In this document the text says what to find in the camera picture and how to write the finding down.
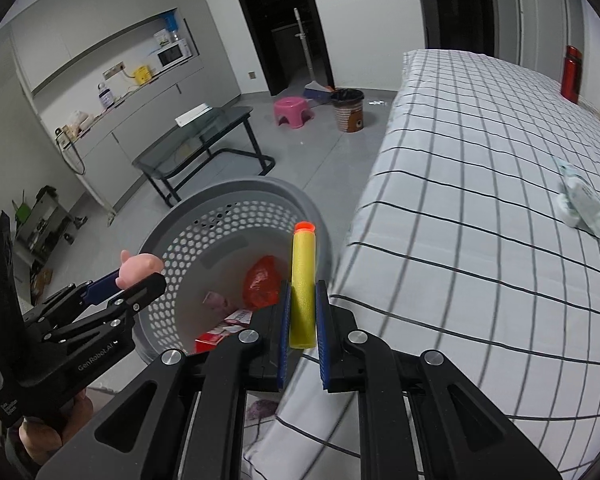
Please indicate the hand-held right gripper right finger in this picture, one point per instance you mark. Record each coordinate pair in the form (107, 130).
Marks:
(322, 340)

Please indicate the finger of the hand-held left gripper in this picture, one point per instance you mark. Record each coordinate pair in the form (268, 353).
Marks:
(140, 295)
(102, 285)

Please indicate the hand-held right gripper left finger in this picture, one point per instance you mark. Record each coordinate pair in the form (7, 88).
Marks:
(282, 330)

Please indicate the pink pig toy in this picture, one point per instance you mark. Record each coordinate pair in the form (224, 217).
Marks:
(140, 267)

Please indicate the yellow foam dart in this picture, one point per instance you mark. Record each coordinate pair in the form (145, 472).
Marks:
(302, 285)

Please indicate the red and white box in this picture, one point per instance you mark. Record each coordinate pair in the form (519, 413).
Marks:
(210, 342)

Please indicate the grey perforated plastic basket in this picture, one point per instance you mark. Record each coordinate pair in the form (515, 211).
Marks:
(230, 190)

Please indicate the person's left hand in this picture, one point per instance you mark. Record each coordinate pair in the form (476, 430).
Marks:
(45, 437)

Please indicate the red plastic bag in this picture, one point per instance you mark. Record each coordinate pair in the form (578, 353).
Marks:
(260, 280)

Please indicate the pink fluffy cloth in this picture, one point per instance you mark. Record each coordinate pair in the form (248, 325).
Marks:
(261, 409)

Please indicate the metal shoe rack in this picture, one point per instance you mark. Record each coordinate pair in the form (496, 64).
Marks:
(42, 220)

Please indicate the pale plastic bag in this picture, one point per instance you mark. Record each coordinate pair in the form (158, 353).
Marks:
(80, 122)

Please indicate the black glass coffee table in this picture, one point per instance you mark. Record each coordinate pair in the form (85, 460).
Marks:
(200, 135)

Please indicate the bed with checked sheet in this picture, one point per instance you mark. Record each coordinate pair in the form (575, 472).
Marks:
(455, 210)

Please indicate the white flat box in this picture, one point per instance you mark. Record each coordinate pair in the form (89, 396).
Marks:
(194, 115)

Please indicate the clear jar with purple label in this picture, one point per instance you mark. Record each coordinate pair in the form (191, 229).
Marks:
(105, 96)

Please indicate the yellow box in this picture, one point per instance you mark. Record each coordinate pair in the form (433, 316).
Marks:
(141, 75)

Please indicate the pink plastic stool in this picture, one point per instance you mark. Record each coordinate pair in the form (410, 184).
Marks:
(292, 109)

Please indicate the brown waste bin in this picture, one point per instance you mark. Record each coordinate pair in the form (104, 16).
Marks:
(349, 112)

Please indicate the white microwave oven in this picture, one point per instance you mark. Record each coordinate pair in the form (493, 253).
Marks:
(174, 54)

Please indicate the blue box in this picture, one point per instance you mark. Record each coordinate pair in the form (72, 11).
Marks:
(172, 21)

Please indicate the white plastic packet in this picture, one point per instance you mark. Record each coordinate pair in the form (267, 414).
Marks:
(587, 200)

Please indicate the red thermos bottle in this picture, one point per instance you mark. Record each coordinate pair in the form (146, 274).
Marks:
(571, 75)

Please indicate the grey wall cabinet counter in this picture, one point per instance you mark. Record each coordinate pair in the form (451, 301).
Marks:
(145, 125)

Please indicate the wall power strip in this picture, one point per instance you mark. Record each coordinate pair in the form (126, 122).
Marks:
(114, 70)

